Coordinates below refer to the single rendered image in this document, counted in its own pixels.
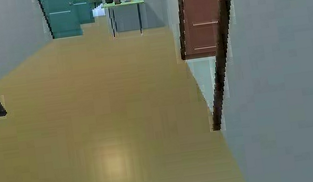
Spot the brown room door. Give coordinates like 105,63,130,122
173,0,235,61

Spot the green table with black legs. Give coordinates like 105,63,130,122
101,0,150,40

